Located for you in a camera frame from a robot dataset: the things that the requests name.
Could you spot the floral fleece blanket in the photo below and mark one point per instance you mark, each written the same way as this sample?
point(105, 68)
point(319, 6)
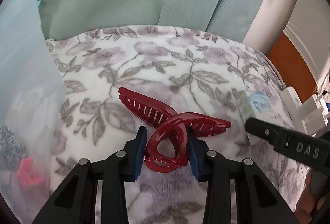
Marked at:
point(167, 64)

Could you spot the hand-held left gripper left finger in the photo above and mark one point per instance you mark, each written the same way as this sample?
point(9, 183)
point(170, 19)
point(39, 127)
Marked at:
point(139, 157)

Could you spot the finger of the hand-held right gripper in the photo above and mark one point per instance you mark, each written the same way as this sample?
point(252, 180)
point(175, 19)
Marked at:
point(260, 130)

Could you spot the white power strip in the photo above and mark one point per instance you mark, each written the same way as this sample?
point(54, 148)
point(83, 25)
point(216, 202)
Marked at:
point(291, 100)

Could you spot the red hair claw clip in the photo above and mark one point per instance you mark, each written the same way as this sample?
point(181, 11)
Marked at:
point(28, 175)
point(144, 108)

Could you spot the small blue white box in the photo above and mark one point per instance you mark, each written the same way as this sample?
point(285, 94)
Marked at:
point(260, 108)

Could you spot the orange wooden board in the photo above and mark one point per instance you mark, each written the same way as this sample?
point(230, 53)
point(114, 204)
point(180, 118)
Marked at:
point(291, 59)

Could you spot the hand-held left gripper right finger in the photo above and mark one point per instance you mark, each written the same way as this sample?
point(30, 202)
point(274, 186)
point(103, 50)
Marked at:
point(196, 159)

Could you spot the person's right hand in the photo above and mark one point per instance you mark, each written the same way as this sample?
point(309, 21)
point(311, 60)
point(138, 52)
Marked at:
point(305, 203)

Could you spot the black white spotted scrunchie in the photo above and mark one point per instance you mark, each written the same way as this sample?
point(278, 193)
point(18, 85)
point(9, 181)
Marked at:
point(10, 146)

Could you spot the white charger plug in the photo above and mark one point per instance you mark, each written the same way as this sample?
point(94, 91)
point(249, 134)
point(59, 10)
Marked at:
point(313, 108)

